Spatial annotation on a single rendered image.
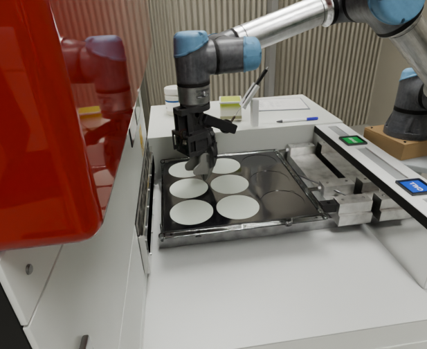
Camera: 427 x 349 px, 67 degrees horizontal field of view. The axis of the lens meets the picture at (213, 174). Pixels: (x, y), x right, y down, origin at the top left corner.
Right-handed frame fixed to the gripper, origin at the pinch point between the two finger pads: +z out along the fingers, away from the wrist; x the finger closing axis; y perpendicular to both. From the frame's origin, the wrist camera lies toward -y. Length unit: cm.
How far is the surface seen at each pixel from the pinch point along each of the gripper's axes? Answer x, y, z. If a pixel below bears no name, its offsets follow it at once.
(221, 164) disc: -4.6, -8.9, 1.6
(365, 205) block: 34.0, -19.6, 2.0
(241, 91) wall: -166, -171, 38
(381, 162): 30.7, -31.2, -3.8
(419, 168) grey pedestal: 29, -65, 11
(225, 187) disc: 6.3, -1.3, 1.6
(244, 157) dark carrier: -3.2, -17.1, 1.6
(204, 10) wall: -179, -140, -33
